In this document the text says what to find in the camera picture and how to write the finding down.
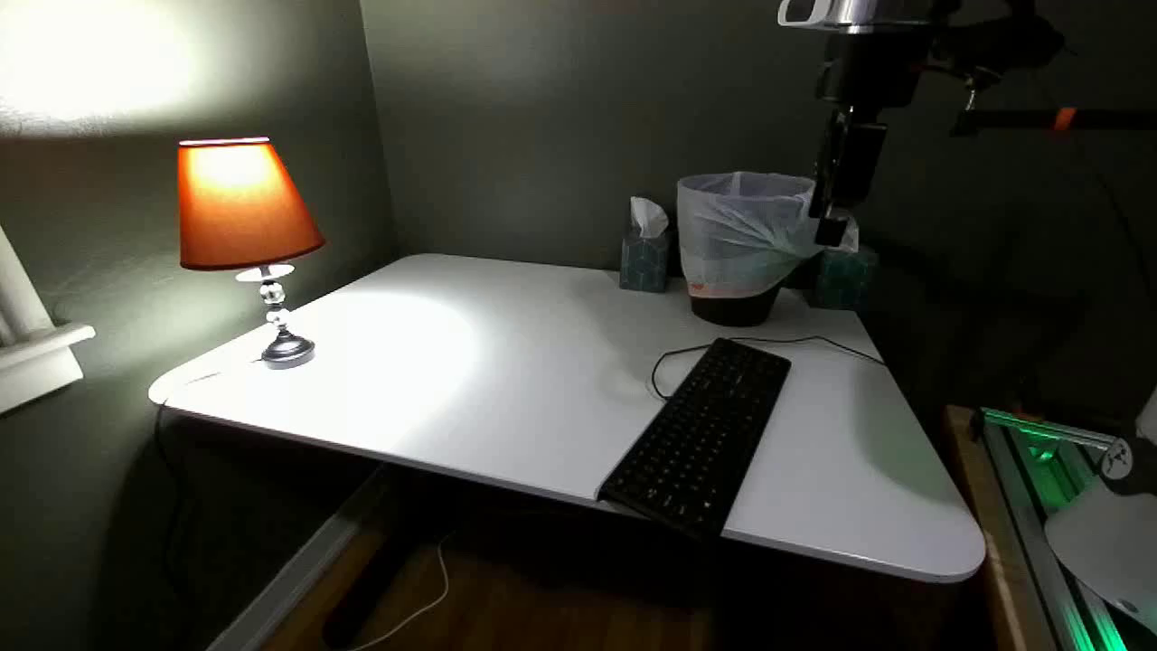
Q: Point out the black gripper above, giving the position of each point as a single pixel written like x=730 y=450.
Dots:
x=853 y=151

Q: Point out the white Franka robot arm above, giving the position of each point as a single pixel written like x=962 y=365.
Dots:
x=889 y=43

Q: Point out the black computer keyboard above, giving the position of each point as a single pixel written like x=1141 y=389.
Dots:
x=707 y=437

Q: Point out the white bin with liner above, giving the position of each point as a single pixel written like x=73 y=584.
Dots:
x=743 y=230

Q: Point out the dark round waste bin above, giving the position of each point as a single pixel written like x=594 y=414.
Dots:
x=730 y=309

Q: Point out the teal tissue box white tissue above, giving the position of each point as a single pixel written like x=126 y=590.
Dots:
x=643 y=257

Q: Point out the orange clip on boom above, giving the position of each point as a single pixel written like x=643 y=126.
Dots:
x=1063 y=117

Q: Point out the wooden bench edge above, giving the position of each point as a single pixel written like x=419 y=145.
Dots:
x=976 y=529

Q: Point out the orange shade table lamp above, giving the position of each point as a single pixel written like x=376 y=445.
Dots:
x=239 y=204

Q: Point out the grey metal desk bar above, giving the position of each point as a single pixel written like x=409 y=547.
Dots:
x=290 y=579

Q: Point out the black camera boom rod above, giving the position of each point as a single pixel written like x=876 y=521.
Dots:
x=1106 y=117

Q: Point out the green-lit aluminium rail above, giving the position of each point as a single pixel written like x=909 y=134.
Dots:
x=1025 y=513

